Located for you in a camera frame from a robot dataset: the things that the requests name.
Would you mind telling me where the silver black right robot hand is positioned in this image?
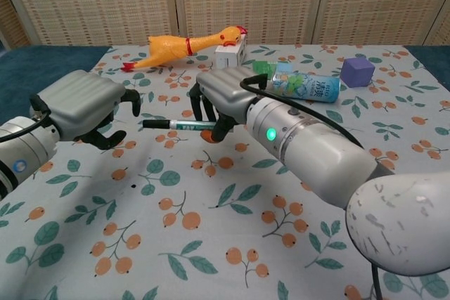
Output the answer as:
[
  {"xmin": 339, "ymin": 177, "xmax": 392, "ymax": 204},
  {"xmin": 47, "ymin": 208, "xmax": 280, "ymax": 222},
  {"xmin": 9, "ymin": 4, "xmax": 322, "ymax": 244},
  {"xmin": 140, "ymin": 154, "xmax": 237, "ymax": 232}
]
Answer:
[{"xmin": 189, "ymin": 66, "xmax": 274, "ymax": 145}]

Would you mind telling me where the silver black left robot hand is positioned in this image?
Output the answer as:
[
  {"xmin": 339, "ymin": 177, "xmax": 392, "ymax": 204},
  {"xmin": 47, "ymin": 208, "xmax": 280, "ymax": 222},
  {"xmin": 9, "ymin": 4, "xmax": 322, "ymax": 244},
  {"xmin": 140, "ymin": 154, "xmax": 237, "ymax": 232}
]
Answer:
[{"xmin": 34, "ymin": 70, "xmax": 142, "ymax": 150}]

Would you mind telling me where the teal and black pen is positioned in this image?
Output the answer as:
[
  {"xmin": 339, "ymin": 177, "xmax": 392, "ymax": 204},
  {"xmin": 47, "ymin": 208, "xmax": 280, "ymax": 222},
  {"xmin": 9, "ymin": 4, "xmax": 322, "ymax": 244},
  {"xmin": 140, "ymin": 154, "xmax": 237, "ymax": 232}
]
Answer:
[{"xmin": 169, "ymin": 119, "xmax": 216, "ymax": 131}]

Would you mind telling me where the black marker cap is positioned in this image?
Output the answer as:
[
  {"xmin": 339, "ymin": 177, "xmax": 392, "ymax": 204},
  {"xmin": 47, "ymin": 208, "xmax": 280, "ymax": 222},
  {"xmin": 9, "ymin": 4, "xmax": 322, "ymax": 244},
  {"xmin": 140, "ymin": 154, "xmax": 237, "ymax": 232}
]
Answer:
[{"xmin": 143, "ymin": 119, "xmax": 172, "ymax": 130}]

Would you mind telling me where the white cardboard box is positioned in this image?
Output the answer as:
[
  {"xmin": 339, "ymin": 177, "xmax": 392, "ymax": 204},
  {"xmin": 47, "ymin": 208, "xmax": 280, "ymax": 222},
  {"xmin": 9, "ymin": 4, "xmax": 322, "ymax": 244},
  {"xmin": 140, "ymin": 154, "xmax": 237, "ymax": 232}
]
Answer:
[{"xmin": 214, "ymin": 34, "xmax": 248, "ymax": 71}]

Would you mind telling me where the blue felt table cover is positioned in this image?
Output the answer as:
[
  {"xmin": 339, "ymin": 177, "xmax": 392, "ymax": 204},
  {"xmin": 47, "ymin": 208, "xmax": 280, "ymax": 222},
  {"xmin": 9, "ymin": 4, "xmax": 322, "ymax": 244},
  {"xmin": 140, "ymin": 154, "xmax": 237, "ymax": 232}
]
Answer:
[{"xmin": 0, "ymin": 45, "xmax": 450, "ymax": 111}]

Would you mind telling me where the yellow rubber chicken toy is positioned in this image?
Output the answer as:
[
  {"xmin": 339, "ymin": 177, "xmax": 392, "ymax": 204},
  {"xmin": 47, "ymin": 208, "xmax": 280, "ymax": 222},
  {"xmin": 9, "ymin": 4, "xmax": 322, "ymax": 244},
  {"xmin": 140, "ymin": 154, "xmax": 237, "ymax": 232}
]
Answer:
[{"xmin": 120, "ymin": 25, "xmax": 248, "ymax": 72}]

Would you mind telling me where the blue green drink can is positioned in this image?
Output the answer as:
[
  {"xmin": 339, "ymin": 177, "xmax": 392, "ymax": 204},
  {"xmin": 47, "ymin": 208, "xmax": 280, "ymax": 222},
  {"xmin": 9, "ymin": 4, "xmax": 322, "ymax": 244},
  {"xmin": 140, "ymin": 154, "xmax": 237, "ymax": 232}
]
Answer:
[{"xmin": 270, "ymin": 70, "xmax": 341, "ymax": 104}]

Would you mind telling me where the floral print tablecloth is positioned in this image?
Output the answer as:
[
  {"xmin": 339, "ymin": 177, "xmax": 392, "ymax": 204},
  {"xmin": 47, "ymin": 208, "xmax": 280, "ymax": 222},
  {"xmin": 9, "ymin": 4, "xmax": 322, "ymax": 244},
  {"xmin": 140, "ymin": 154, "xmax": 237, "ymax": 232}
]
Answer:
[{"xmin": 0, "ymin": 44, "xmax": 450, "ymax": 300}]

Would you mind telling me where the purple foam cube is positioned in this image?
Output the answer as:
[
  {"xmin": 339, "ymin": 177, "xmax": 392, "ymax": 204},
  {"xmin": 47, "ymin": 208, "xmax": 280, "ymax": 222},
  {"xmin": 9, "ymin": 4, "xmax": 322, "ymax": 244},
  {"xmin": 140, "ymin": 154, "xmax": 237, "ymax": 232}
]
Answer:
[{"xmin": 341, "ymin": 56, "xmax": 374, "ymax": 89}]

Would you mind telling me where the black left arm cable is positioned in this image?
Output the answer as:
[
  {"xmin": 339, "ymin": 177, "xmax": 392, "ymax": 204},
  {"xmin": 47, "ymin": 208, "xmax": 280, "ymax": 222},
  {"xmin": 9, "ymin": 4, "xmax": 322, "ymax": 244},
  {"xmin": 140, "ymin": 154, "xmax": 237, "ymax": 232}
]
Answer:
[{"xmin": 0, "ymin": 94, "xmax": 53, "ymax": 139}]

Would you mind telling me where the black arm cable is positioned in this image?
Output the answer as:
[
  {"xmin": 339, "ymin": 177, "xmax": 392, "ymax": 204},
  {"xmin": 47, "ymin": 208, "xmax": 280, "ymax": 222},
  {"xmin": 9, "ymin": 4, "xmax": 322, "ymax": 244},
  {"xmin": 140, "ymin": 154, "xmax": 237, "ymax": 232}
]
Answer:
[
  {"xmin": 0, "ymin": 94, "xmax": 53, "ymax": 139},
  {"xmin": 240, "ymin": 74, "xmax": 384, "ymax": 300}
]

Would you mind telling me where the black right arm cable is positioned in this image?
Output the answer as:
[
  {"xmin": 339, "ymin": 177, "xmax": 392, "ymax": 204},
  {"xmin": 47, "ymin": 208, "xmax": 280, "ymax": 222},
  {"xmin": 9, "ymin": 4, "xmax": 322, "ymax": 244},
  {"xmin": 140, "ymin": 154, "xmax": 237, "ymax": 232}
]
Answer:
[{"xmin": 240, "ymin": 74, "xmax": 384, "ymax": 300}]

